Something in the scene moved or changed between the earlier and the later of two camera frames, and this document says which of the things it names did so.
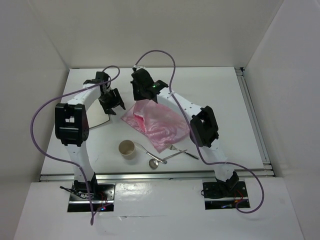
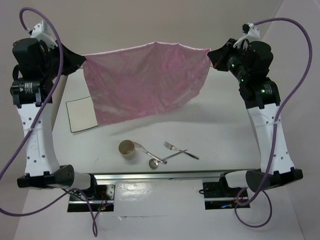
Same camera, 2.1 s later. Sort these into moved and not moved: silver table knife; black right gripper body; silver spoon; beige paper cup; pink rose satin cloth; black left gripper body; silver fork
Moved: pink rose satin cloth; black right gripper body; black left gripper body
Not moved: silver fork; silver table knife; silver spoon; beige paper cup
